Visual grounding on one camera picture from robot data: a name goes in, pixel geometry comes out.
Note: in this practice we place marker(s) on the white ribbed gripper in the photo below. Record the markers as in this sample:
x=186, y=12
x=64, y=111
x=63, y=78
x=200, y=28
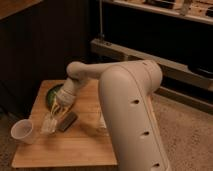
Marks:
x=63, y=99

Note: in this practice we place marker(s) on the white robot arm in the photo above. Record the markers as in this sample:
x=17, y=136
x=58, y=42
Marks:
x=124, y=90

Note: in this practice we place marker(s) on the green ceramic bowl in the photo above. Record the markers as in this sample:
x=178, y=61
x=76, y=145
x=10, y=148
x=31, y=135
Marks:
x=50, y=96

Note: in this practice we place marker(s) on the dark grey rectangular block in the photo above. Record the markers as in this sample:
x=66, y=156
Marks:
x=67, y=121

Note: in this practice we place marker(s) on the white remote control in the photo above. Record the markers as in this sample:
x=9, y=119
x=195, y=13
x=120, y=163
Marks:
x=102, y=121

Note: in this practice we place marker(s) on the thin metal pole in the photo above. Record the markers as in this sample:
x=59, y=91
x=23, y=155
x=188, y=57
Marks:
x=101, y=21

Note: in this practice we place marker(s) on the grey metal shelf frame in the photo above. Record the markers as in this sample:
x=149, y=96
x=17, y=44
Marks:
x=183, y=49

